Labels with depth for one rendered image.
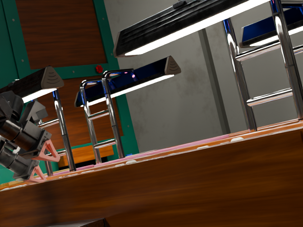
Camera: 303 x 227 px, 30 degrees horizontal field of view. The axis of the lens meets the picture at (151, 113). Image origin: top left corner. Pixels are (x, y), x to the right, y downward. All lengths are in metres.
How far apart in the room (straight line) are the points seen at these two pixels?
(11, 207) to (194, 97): 3.27
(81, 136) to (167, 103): 2.06
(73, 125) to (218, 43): 1.93
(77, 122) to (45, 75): 1.04
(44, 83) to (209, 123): 2.87
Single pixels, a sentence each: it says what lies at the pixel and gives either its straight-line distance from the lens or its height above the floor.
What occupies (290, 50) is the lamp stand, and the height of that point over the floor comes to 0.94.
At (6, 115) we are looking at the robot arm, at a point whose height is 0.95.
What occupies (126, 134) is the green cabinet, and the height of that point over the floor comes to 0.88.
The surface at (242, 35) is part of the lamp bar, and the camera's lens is 1.94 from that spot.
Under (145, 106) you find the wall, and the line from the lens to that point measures 4.97.
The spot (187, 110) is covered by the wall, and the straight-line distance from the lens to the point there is 4.66.
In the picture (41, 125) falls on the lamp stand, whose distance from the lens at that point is 2.18.
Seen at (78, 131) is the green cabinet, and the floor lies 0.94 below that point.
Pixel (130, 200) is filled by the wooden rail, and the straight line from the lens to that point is 1.10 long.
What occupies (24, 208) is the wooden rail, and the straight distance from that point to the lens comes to 1.42.
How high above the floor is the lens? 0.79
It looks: 3 degrees up
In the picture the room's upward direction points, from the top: 13 degrees counter-clockwise
